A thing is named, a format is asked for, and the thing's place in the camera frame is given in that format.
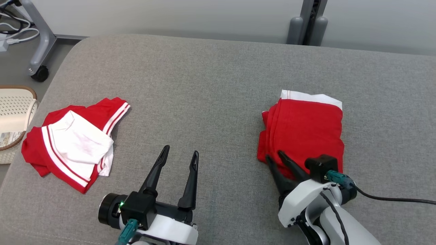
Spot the grey metal stand leg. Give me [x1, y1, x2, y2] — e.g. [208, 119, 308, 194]
[19, 0, 87, 77]

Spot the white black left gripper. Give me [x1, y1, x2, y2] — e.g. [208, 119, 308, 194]
[98, 145, 200, 245]

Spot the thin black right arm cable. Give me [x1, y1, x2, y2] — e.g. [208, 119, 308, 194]
[320, 191, 351, 245]

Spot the white cable with plug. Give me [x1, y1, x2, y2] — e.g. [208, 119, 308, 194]
[6, 28, 40, 45]

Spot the black caster wheel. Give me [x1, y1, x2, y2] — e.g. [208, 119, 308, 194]
[31, 66, 49, 82]

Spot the black cable with teal plug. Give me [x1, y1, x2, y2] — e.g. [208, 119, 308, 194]
[116, 219, 139, 245]
[325, 171, 436, 205]

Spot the red Bulls basketball jersey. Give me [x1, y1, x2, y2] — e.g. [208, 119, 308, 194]
[21, 97, 131, 194]
[257, 89, 345, 181]

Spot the printed paper sheet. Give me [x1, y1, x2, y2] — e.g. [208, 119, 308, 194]
[0, 131, 26, 148]

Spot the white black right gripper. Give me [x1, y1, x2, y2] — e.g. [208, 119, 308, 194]
[265, 150, 343, 228]

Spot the cream laundry basket brown rim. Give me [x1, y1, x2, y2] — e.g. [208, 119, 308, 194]
[0, 85, 40, 164]

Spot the grey metal partition post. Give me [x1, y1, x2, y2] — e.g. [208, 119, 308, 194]
[287, 0, 328, 46]

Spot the black floor cable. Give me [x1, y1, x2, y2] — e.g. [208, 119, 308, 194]
[0, 7, 33, 34]

